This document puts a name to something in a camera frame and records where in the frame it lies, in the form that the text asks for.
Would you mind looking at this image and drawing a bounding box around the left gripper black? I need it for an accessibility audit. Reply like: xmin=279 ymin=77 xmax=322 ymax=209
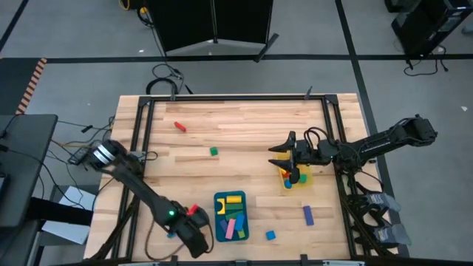
xmin=176 ymin=207 xmax=211 ymax=259

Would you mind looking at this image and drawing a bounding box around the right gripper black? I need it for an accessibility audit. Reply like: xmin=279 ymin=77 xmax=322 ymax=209
xmin=268 ymin=130 xmax=336 ymax=185

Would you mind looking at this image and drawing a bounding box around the blue plastic bin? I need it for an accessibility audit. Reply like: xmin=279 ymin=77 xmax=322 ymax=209
xmin=214 ymin=190 xmax=250 ymax=243

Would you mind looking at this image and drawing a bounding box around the pink wooden block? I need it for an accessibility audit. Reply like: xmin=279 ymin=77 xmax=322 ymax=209
xmin=225 ymin=218 xmax=237 ymax=240

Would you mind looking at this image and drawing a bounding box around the yellow translucent plastic bin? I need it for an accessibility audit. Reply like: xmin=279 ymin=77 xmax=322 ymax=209
xmin=277 ymin=151 xmax=314 ymax=191

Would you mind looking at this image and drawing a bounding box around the grey patterned sandbag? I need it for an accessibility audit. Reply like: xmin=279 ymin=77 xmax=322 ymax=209
xmin=373 ymin=223 xmax=412 ymax=248
xmin=367 ymin=191 xmax=402 ymax=214

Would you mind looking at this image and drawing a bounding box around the white paper sheet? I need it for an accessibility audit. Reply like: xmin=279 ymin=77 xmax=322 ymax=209
xmin=41 ymin=185 xmax=98 ymax=245

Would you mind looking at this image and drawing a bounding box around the black power adapter brick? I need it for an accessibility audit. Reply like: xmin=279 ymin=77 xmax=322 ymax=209
xmin=68 ymin=147 xmax=92 ymax=166

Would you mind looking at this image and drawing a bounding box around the black folding partition screen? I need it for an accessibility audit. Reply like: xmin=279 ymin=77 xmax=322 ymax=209
xmin=146 ymin=0 xmax=280 ymax=63

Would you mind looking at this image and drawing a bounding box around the black desk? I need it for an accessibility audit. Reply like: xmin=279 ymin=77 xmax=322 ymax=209
xmin=0 ymin=113 xmax=59 ymax=228

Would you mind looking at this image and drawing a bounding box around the black equipment cabinet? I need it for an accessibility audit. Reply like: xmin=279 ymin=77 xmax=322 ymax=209
xmin=390 ymin=0 xmax=473 ymax=60

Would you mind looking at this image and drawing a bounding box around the black mat with hazard edge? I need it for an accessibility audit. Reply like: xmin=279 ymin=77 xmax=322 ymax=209
xmin=0 ymin=58 xmax=48 ymax=115

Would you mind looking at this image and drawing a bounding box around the left arm cable loop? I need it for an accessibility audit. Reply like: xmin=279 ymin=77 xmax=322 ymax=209
xmin=144 ymin=220 xmax=215 ymax=262

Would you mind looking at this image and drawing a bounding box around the black cable bundle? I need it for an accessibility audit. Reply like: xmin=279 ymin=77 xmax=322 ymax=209
xmin=341 ymin=171 xmax=387 ymax=256

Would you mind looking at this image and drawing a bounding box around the black coiled floor cable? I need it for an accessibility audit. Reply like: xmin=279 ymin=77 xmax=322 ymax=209
xmin=145 ymin=63 xmax=194 ymax=96

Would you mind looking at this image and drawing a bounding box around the black cabinet cable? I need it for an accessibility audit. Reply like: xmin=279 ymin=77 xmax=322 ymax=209
xmin=403 ymin=46 xmax=450 ymax=78

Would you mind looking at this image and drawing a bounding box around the yellow power cable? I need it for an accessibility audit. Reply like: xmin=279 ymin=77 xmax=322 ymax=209
xmin=118 ymin=0 xmax=150 ymax=16

